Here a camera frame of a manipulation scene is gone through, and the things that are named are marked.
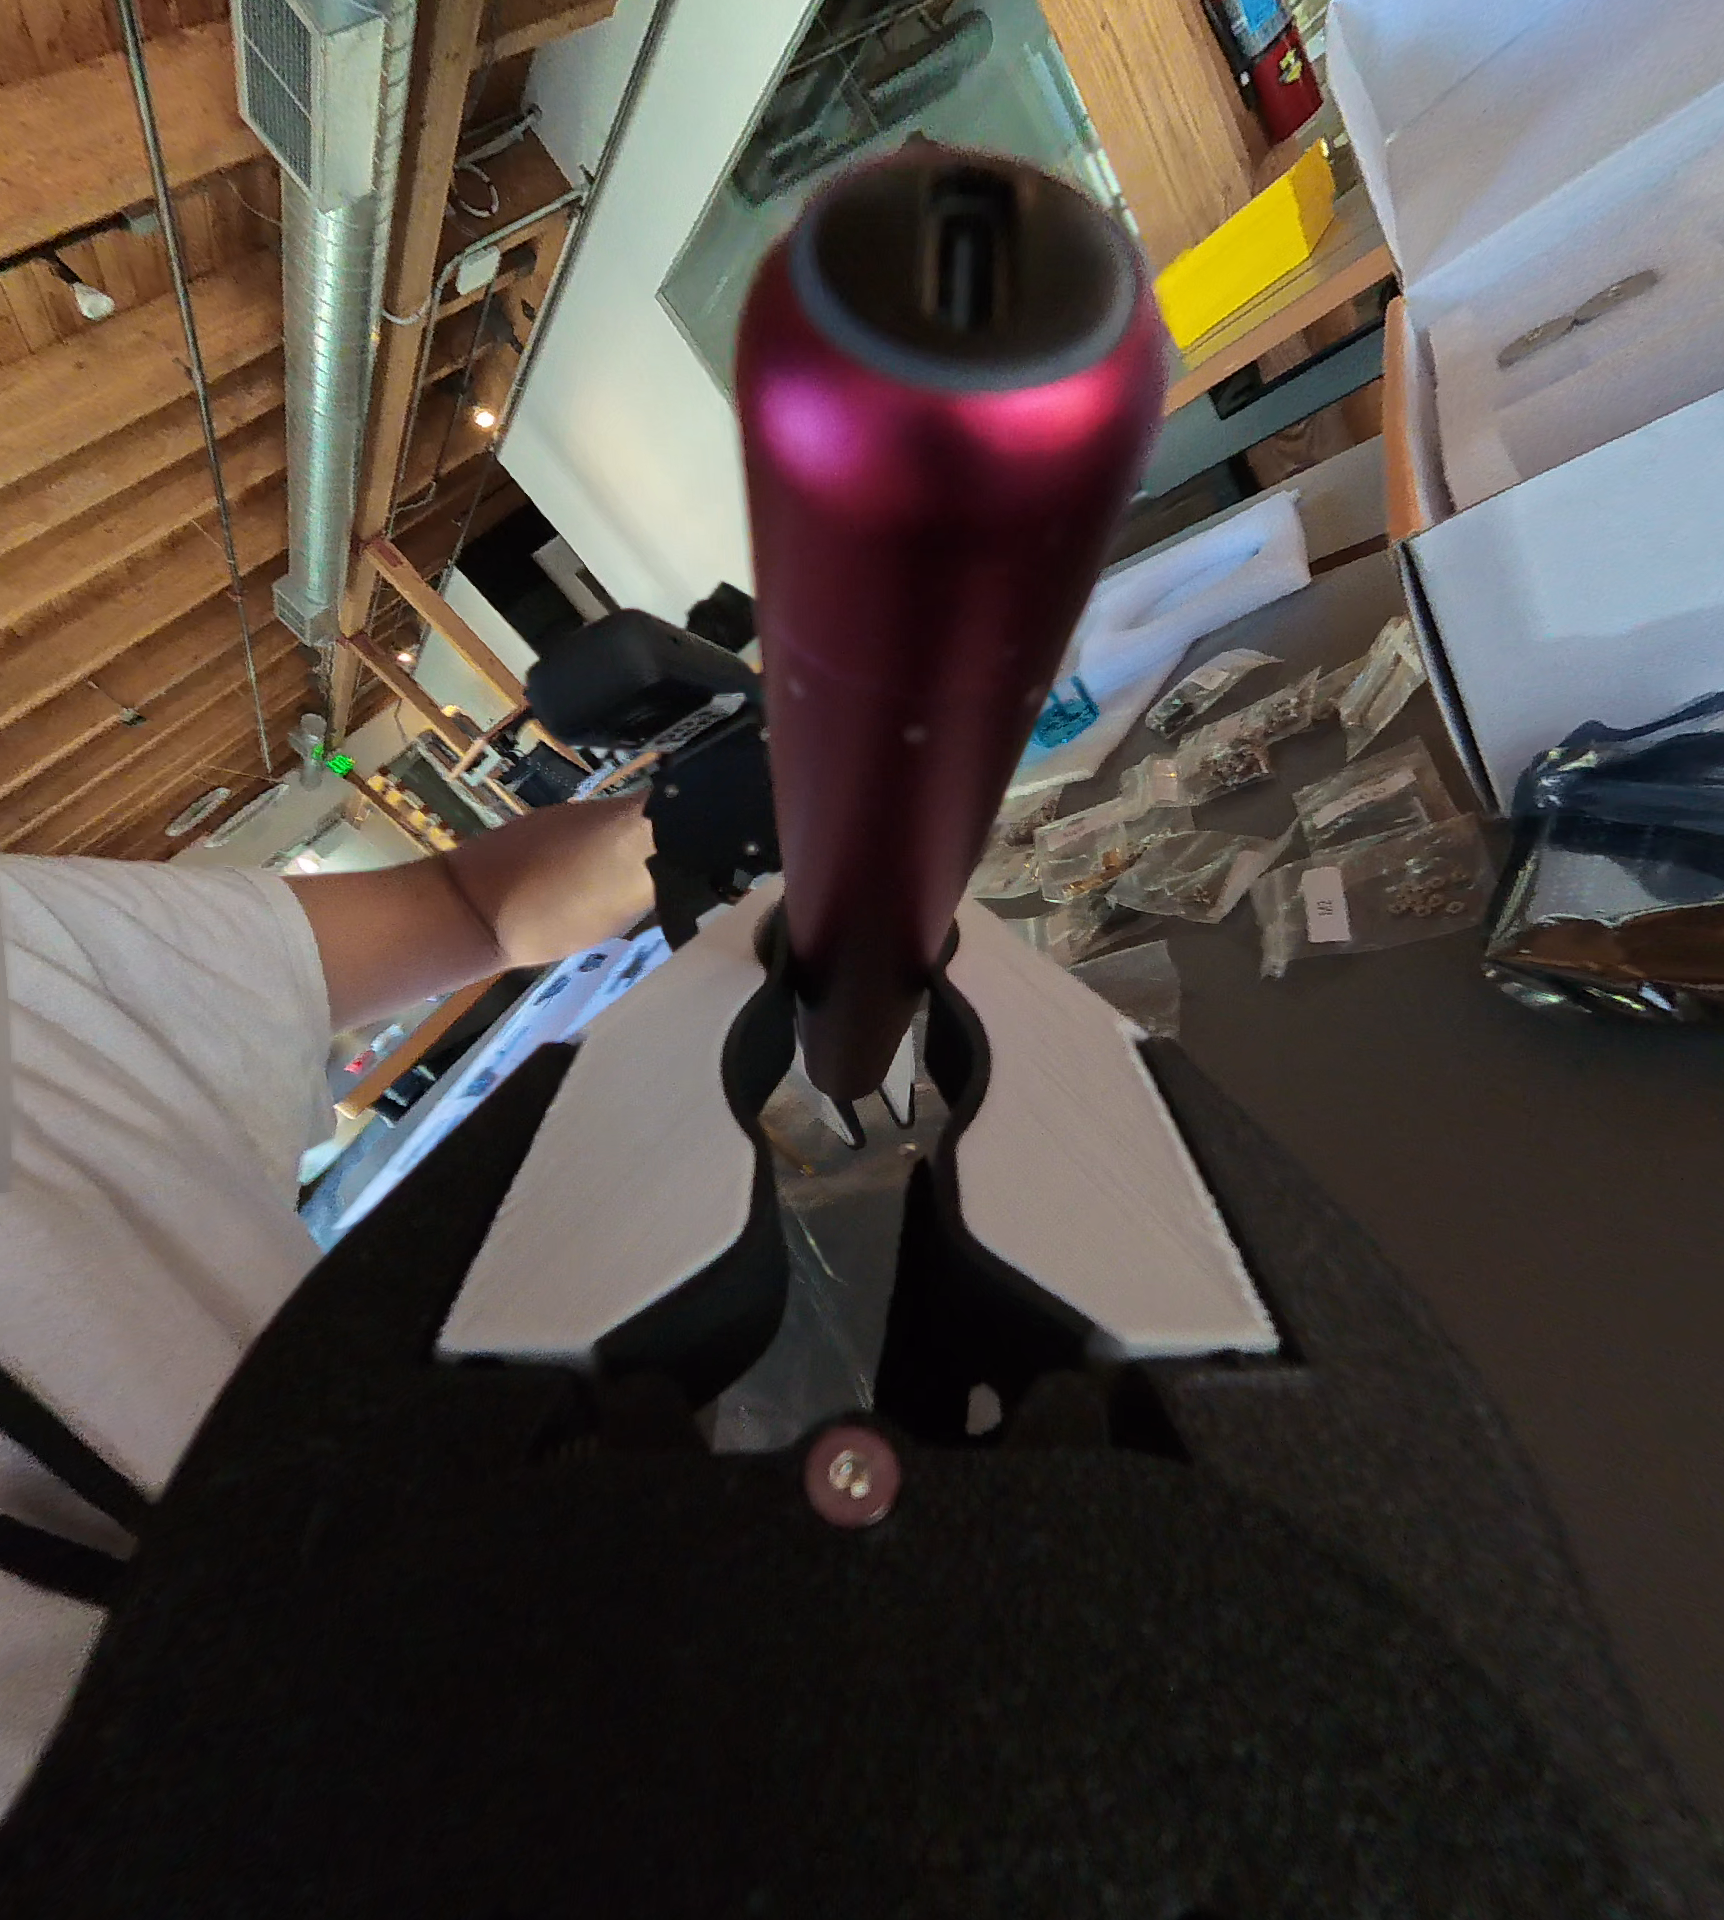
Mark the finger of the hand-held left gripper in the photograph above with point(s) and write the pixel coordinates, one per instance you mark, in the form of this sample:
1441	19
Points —
901	1089
846	1122

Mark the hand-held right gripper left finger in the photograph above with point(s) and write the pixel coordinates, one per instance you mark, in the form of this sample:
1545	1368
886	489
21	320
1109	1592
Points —
607	1185

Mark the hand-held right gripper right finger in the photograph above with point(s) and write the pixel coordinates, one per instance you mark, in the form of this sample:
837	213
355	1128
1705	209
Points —
1103	1185

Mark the red electric screwdriver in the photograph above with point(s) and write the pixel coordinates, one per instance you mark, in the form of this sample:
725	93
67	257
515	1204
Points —
922	601

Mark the person's left forearm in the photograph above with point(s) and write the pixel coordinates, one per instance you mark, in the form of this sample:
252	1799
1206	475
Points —
503	900

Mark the grey desk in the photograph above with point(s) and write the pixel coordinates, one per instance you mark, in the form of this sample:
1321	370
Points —
1553	1275

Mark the large clear plastic bag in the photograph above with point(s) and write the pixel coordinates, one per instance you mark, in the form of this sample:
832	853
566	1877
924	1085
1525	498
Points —
824	1275

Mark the white instruction booklet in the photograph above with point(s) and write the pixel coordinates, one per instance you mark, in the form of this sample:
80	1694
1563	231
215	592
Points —
503	1035

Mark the pile of labelled screw bags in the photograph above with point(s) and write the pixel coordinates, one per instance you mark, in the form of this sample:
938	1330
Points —
1252	840

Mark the silver antistatic bag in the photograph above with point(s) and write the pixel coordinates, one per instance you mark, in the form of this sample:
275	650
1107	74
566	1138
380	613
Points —
1656	900

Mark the orange cardboard box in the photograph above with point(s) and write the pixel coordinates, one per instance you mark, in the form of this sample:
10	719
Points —
1627	524

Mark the round metal bearing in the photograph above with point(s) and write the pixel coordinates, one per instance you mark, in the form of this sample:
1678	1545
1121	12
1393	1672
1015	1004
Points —
1536	348
1620	296

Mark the white foam box insert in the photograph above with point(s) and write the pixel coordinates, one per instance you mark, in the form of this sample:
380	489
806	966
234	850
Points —
1582	301

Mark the silver ceiling duct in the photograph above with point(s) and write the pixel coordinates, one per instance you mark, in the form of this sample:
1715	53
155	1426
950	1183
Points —
331	301

